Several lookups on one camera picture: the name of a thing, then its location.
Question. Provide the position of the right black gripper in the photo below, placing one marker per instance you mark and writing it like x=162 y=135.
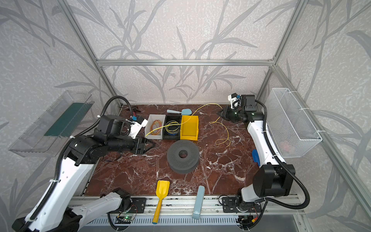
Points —
x=232 y=114

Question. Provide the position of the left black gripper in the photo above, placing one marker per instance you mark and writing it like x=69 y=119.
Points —
x=138 y=145

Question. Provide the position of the grey perforated cable spool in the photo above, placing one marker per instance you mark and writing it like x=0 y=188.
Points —
x=183 y=156

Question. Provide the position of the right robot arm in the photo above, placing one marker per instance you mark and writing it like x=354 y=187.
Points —
x=275 y=177

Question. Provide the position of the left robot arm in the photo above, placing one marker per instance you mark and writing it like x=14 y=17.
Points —
x=116 y=130

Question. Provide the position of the white storage bin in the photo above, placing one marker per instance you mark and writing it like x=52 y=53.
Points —
x=153 y=130

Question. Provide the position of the yellow storage bin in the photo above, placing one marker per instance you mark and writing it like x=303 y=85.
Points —
x=189 y=128

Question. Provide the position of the red black hand tool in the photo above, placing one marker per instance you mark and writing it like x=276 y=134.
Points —
x=135 y=110

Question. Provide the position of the black storage bin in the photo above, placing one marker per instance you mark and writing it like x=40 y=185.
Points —
x=171 y=131

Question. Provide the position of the yellow plastic scoop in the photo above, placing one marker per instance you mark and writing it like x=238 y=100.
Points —
x=161 y=192

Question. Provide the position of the pink object in basket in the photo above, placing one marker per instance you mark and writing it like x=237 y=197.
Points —
x=287 y=147

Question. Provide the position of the green circuit board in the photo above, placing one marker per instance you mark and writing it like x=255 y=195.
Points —
x=123 y=220

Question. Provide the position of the light blue grey bar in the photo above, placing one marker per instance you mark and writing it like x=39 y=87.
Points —
x=198 y=203

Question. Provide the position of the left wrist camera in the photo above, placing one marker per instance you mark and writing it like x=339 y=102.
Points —
x=137 y=123

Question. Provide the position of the blue shovel wooden handle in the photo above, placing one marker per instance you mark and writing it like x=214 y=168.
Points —
x=256 y=157

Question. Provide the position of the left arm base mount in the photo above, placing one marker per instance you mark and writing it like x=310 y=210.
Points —
x=135 y=205

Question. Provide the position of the white wire mesh basket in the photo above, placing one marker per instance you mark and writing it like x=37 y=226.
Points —
x=288 y=121

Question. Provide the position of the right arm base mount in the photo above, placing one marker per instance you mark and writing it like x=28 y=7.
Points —
x=234 y=205

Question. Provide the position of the clear plastic wall tray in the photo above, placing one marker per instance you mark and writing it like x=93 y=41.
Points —
x=48 y=134

